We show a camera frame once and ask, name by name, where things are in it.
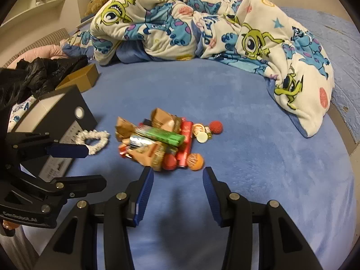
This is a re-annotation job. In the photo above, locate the silver yellow snack packet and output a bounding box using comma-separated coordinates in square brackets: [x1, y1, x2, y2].
[129, 135, 154, 148]

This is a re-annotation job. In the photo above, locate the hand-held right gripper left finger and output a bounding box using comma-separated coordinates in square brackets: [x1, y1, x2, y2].
[36, 166, 155, 270]

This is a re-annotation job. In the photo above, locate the dark red snack bar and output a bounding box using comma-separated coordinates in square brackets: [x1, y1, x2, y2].
[118, 143, 134, 158]

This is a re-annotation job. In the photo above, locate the grey checkered cushion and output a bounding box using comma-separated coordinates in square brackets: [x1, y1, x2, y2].
[3, 28, 71, 68]

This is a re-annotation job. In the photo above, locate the black puffer jacket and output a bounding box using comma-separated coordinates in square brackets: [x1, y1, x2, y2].
[0, 56, 89, 110]

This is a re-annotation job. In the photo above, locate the brown triangular snack packet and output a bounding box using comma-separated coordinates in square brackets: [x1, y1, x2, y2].
[132, 142, 169, 172]
[150, 108, 183, 133]
[115, 117, 141, 142]

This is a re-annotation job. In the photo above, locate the red knitted ball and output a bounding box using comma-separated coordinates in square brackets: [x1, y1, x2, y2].
[209, 120, 224, 134]

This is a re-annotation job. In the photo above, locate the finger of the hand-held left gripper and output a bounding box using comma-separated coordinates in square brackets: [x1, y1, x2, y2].
[6, 132, 88, 164]
[51, 174, 107, 198]

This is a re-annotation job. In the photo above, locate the white lace scrunchie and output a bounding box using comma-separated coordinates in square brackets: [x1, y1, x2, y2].
[76, 129, 110, 156]

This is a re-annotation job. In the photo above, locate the cartoon printed blanket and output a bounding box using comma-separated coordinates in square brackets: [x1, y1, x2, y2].
[60, 0, 335, 138]

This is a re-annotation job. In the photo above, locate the black box with white label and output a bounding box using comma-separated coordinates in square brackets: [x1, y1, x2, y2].
[8, 86, 97, 183]

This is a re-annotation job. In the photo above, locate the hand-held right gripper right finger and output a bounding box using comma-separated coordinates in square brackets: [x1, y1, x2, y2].
[202, 166, 324, 270]

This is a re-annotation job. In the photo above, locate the orange round embossed cookie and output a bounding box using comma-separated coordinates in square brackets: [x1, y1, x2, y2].
[187, 152, 204, 171]

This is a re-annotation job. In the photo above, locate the brown cardboard box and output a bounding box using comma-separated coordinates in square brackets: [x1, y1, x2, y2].
[55, 63, 99, 93]

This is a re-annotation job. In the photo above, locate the white wall shelf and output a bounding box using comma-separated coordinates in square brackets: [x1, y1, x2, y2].
[0, 0, 74, 34]

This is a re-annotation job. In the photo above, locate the blue bed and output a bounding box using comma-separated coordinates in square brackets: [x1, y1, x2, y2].
[22, 0, 358, 270]

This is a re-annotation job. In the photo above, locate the white printed cloth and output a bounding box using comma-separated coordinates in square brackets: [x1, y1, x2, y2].
[7, 96, 38, 131]

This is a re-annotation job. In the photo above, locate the pink pillow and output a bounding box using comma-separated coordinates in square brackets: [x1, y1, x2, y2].
[11, 44, 69, 62]

